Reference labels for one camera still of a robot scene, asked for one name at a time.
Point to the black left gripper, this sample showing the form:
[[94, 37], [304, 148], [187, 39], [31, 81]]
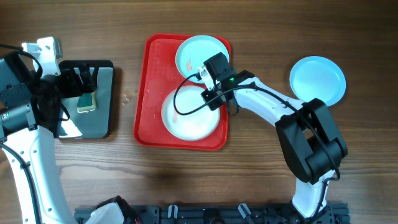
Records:
[[89, 80]]

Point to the green and yellow sponge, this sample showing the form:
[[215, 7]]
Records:
[[86, 103]]

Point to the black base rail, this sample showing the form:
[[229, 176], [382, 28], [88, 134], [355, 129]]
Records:
[[264, 214]]

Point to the white stained plate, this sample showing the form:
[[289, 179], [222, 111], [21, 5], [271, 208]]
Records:
[[189, 127]]

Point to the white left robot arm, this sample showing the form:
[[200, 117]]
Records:
[[29, 123]]

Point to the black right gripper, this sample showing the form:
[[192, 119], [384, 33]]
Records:
[[207, 95]]

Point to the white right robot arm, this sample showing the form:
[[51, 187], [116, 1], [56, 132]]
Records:
[[310, 140]]

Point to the red plastic tray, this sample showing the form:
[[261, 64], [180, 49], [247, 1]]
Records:
[[159, 77]]

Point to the light blue stained plate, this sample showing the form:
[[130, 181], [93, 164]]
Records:
[[195, 50]]

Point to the black water tray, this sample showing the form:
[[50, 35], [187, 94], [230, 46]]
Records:
[[94, 123]]

